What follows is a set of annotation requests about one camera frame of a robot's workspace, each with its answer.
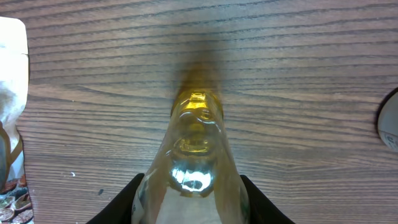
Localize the white jar green lid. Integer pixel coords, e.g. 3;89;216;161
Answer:
377;88;398;152

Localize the yellow liquid bottle grey cap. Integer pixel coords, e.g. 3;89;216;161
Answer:
131;89;250;224

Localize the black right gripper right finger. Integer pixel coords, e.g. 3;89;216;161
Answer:
241;175;295;224

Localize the beige brown snack pouch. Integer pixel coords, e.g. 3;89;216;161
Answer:
1;17;34;224

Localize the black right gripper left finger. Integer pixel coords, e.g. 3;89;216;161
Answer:
87;173;144;224

